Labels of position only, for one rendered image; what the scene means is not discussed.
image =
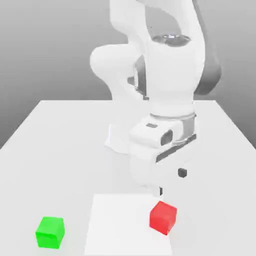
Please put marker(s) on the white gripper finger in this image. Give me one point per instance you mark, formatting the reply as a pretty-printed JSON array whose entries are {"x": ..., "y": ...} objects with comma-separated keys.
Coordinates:
[
  {"x": 182, "y": 172},
  {"x": 159, "y": 191}
]

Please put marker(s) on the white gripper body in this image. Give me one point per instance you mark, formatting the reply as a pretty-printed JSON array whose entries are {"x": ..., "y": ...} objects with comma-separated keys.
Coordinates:
[{"x": 144, "y": 166}]

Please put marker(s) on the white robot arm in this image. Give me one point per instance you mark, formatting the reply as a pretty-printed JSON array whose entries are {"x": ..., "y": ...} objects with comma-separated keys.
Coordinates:
[{"x": 170, "y": 80}]

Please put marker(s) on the small red cube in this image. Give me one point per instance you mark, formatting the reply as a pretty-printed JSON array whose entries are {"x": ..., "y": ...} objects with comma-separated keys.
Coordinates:
[{"x": 162, "y": 218}]

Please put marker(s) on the small green cube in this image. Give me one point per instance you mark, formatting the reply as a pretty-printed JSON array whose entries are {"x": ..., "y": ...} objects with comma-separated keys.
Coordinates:
[{"x": 50, "y": 233}]

